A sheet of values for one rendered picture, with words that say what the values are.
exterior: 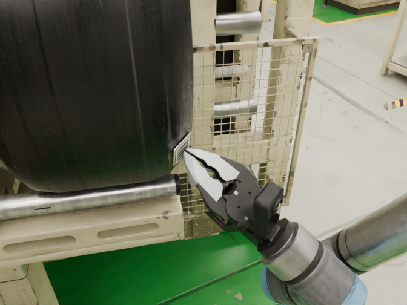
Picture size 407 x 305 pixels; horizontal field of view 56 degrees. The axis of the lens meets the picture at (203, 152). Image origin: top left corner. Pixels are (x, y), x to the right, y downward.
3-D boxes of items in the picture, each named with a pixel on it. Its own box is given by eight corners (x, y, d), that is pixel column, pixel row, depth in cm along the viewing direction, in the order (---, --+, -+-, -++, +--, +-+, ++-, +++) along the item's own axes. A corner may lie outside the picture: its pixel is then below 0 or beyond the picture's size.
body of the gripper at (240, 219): (200, 211, 65) (252, 258, 66) (217, 206, 57) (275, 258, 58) (226, 179, 68) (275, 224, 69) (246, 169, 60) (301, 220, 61)
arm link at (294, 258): (298, 283, 57) (329, 233, 61) (274, 261, 57) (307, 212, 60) (271, 279, 65) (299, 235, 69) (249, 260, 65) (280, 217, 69)
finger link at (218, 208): (188, 192, 59) (230, 230, 60) (191, 190, 58) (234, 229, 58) (207, 170, 61) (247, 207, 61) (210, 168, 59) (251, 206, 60)
